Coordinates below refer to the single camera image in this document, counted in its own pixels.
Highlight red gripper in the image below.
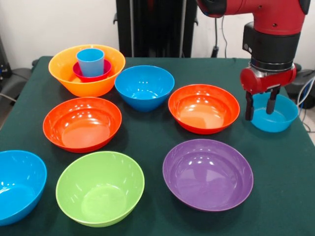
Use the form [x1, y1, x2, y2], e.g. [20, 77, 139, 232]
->
[240, 63, 297, 121]

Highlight low blue ridged bowl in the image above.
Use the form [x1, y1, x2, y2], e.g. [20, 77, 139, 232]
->
[250, 93, 299, 133]

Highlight small pink bowl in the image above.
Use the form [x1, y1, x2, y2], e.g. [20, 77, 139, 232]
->
[72, 59, 113, 83]

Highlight blue cup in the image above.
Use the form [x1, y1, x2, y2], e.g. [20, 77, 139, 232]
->
[76, 48, 105, 77]

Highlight dark green table cloth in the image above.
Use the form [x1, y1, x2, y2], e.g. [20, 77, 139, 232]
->
[0, 56, 315, 236]

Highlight red-orange bowl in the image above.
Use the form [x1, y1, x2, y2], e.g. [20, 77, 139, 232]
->
[42, 97, 123, 153]
[168, 84, 241, 135]

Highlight purple bowl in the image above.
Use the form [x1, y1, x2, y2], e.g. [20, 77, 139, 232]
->
[162, 139, 254, 212]

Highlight medium blue bowl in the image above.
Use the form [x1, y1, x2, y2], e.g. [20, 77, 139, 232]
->
[114, 65, 175, 113]

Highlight green bowl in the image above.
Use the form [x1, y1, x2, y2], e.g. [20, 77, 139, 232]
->
[55, 151, 145, 228]

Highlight large orange bowl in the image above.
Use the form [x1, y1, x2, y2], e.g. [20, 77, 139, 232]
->
[48, 44, 126, 98]

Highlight large blue bowl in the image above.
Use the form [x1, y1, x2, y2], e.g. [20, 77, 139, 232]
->
[0, 150, 48, 227]

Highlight blue and white cables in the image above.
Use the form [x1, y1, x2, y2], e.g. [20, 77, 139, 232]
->
[296, 76, 315, 133]

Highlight black cable with plug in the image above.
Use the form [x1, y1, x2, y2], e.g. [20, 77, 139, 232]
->
[211, 17, 220, 59]

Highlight thin black wall cable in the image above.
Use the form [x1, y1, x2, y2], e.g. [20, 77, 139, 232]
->
[221, 16, 228, 59]

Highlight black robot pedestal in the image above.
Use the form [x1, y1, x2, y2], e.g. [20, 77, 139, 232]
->
[113, 0, 199, 59]

